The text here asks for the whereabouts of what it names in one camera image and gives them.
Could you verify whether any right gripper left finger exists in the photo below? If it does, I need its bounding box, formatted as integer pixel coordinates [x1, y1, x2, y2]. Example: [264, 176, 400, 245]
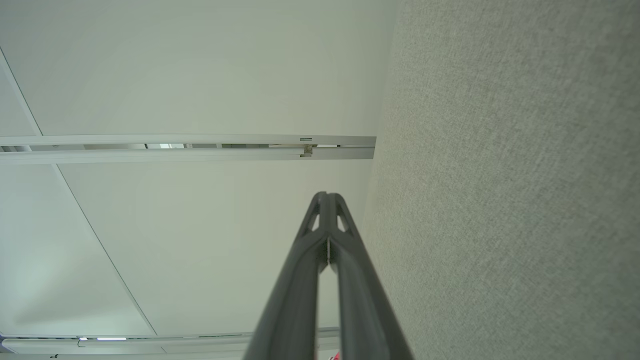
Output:
[243, 191, 329, 360]

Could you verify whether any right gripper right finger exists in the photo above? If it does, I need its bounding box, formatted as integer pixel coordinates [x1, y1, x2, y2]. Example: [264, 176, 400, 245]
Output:
[328, 192, 415, 360]

